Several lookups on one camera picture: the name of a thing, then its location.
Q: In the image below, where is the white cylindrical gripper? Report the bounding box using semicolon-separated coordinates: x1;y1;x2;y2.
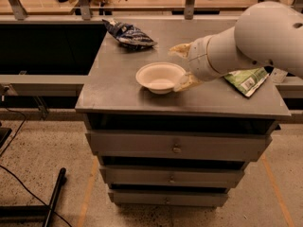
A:
169;35;222;92

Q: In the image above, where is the white paper bowl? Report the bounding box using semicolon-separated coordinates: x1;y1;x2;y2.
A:
135;62;186;95

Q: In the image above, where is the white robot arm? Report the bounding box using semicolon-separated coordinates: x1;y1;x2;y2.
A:
169;2;303;92

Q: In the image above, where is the blue chip bag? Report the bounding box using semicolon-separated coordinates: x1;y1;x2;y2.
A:
102;20;157;50

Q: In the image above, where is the green chip bag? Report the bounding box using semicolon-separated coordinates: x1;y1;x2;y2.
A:
224;68;269;97

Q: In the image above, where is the grey drawer cabinet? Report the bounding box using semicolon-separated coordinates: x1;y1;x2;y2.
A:
76;17;290;195

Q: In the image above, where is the top grey drawer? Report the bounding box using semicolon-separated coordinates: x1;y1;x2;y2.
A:
86;131;272;162

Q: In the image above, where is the grey drawer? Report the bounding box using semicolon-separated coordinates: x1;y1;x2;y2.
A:
100;166;244;188
86;131;272;162
108;190;228;207

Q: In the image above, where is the middle grey drawer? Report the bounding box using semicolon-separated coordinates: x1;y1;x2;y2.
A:
100;166;244;188

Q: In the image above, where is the bottom grey drawer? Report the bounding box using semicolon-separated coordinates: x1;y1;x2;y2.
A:
108;190;228;207

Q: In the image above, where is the black floor stand bar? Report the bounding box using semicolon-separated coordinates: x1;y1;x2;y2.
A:
0;167;66;227

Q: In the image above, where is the grey metal rail frame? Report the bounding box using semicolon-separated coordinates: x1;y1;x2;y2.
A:
0;75;89;96

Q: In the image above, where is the black floor cable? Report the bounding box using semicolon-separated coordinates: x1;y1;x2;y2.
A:
0;164;73;227

